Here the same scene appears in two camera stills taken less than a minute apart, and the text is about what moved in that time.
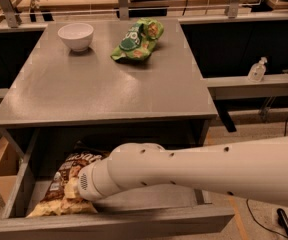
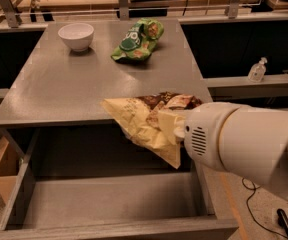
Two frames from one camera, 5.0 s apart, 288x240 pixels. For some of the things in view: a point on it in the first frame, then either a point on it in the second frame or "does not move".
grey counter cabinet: x=106 y=83 does not move
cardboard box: x=3 y=168 does not move
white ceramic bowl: x=78 y=36 does not move
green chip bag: x=138 y=41 does not move
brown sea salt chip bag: x=56 y=201 to x=139 y=117
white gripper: x=86 y=182 to x=204 y=130
